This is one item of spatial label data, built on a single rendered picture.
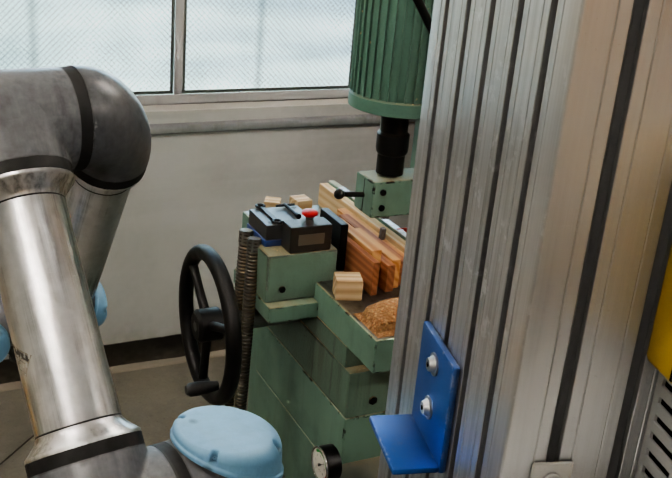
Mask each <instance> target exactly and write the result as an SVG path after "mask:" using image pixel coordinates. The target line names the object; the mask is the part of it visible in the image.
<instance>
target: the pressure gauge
mask: <svg viewBox="0 0 672 478"><path fill-rule="evenodd" d="M318 463H320V464H324V465H321V466H318ZM311 464H312V469H313V472H314V475H315V477H316V478H340V477H341V474H342V461H341V457H340V454H339V451H338V449H337V448H336V447H335V446H334V445H333V444H331V443H329V444H325V445H320V446H314V447H313V449H312V452H311Z"/></svg>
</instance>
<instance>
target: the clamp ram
mask: <svg viewBox="0 0 672 478"><path fill-rule="evenodd" d="M320 217H324V218H325V219H326V220H328V221H329V222H330V223H331V224H332V236H331V244H332V245H333V246H334V247H335V248H336V249H337V261H336V270H344V268H345V257H346V247H347V236H348V226H349V225H348V224H347V223H346V222H345V221H344V220H342V219H341V218H340V217H338V216H337V215H336V214H335V213H333V212H332V211H331V210H330V209H328V208H321V213H320Z"/></svg>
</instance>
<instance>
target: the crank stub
mask: <svg viewBox="0 0 672 478"><path fill-rule="evenodd" d="M217 390H219V383H218V381H196V382H191V383H188V384H187V385H186V386H185V394H186V395H187V396H189V397H195V396H200V395H204V394H207V393H211V392H213V391H217Z"/></svg>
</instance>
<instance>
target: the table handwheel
mask: <svg viewBox="0 0 672 478"><path fill-rule="evenodd" d="M201 260H203V261H204V262H205V263H206V265H207V266H208V268H209V270H210V272H211V274H212V277H213V279H214V282H215V285H216V288H217V291H218V295H219V299H220V303H221V308H222V310H221V309H220V308H219V307H210V308H209V305H208V302H207V298H206V295H205V291H204V288H203V284H202V280H201V275H200V271H199V267H198V265H199V263H200V261H201ZM194 287H195V292H196V296H197V301H198V305H199V309H196V310H195V311H194V306H193V296H194ZM241 314H242V310H239V308H238V303H237V298H236V294H235V290H234V287H233V283H232V280H231V277H230V274H229V272H228V270H227V267H226V265H225V263H224V261H223V260H222V258H221V257H220V255H219V254H218V253H217V251H216V250H215V249H213V248H212V247H211V246H209V245H206V244H198V245H196V246H194V247H192V248H191V249H190V250H189V251H188V253H187V255H186V257H185V259H184V262H183V265H182V269H181V274H180V281H179V319H180V329H181V336H182V342H183V347H184V352H185V356H186V360H187V364H188V367H189V370H190V373H191V376H192V379H193V381H194V382H196V381H210V379H209V377H208V366H209V356H210V349H211V342H212V341H216V340H221V339H222V338H223V337H224V335H225V346H226V356H225V369H224V375H223V380H222V383H221V386H220V388H219V390H217V391H213V392H211V393H207V394H204V395H202V397H203V398H204V399H205V400H206V401H207V402H208V403H210V404H212V405H216V406H222V405H224V404H226V403H228V402H229V401H230V400H231V399H232V397H233V396H234V394H235V392H236V390H237V387H238V384H239V379H240V374H241V366H242V332H241V327H242V326H241V324H242V322H241V321H242V319H241V317H242V315H241ZM254 314H255V316H254V323H253V324H254V326H253V328H259V327H266V326H273V325H280V324H287V323H295V322H299V321H300V320H301V319H298V320H291V321H284V322H277V323H268V322H267V321H266V320H265V319H264V318H263V316H262V315H261V314H260V313H259V312H258V311H257V309H256V308H255V313H254ZM197 341H198V342H199V343H202V345H201V355H200V351H199V346H198V342H197Z"/></svg>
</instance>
